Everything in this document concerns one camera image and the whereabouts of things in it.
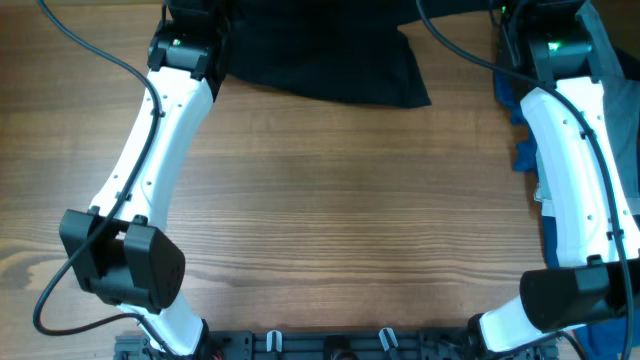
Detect black shorts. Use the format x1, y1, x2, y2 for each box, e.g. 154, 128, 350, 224
219, 0, 506, 109

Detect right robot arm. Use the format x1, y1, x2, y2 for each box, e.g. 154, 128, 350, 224
473, 1, 639, 357

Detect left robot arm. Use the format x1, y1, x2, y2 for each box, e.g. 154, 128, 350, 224
59, 1, 233, 359

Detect light blue denim shorts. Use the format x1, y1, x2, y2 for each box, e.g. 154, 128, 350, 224
532, 0, 640, 219

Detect blue garment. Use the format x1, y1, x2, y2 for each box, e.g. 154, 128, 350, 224
514, 73, 639, 360

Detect black right camera cable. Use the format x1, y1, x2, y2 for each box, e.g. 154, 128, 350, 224
414, 0, 639, 360

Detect black camera cable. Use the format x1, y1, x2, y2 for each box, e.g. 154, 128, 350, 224
414, 0, 639, 360
32, 0, 174, 359

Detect black left camera cable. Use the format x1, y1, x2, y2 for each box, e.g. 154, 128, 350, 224
32, 0, 174, 359

